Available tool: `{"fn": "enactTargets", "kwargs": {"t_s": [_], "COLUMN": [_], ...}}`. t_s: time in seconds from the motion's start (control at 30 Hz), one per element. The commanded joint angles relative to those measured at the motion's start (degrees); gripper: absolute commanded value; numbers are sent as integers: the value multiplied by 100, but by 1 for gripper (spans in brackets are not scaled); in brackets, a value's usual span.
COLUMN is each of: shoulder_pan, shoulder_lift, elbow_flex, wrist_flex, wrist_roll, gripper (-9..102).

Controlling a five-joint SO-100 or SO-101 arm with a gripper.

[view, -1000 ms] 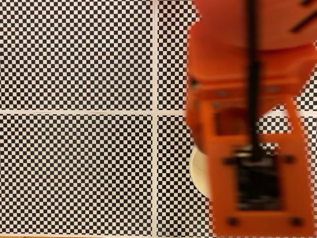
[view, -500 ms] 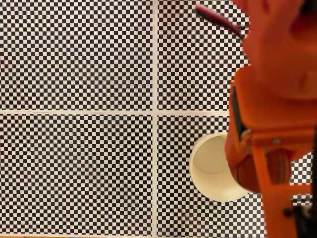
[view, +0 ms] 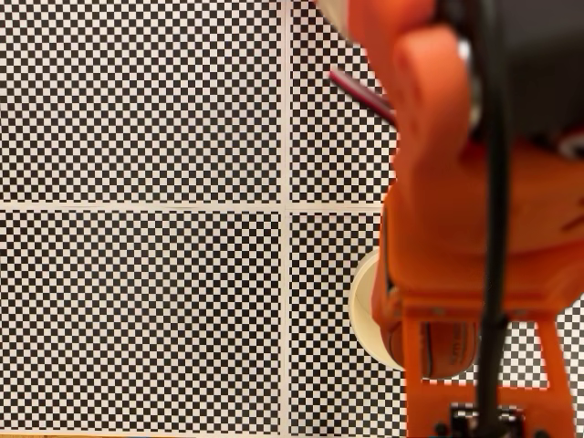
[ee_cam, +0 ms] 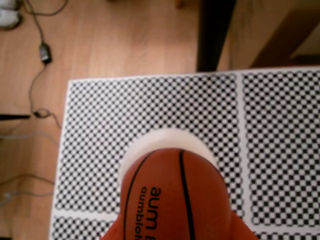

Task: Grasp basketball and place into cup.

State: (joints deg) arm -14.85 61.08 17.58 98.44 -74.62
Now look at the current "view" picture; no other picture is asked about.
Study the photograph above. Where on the small orange basketball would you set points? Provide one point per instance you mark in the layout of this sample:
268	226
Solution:
447	349

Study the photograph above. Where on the white paper cup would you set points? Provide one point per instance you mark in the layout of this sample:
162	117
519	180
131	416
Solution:
365	319

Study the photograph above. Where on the black white checkerboard paper sheet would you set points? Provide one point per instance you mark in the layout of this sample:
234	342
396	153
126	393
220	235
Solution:
137	319
328	150
319	296
137	100

